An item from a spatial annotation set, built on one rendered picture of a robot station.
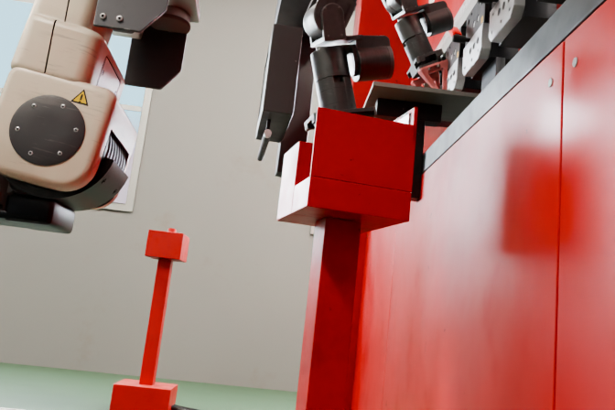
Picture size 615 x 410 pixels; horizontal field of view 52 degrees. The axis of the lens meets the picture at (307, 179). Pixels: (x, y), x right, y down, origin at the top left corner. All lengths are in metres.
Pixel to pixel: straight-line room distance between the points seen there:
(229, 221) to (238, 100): 0.86
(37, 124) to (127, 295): 3.40
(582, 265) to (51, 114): 0.72
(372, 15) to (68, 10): 1.57
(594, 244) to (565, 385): 0.14
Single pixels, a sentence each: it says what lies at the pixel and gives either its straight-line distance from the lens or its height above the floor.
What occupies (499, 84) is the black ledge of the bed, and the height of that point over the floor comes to 0.85.
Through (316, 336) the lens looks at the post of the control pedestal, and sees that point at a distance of 0.98.
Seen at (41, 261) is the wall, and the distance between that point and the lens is 4.47.
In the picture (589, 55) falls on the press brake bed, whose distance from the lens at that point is 0.68.
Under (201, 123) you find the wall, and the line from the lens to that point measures 4.46.
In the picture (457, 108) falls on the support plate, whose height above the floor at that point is 0.99.
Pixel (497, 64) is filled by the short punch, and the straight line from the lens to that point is 1.48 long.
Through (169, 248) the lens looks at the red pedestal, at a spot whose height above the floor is 0.72.
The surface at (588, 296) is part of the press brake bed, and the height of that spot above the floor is 0.55.
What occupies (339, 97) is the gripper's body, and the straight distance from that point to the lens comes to 0.98.
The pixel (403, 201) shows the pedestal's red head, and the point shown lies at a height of 0.69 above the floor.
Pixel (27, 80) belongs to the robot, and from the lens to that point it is 1.01.
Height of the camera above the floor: 0.51
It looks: 12 degrees up
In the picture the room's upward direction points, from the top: 6 degrees clockwise
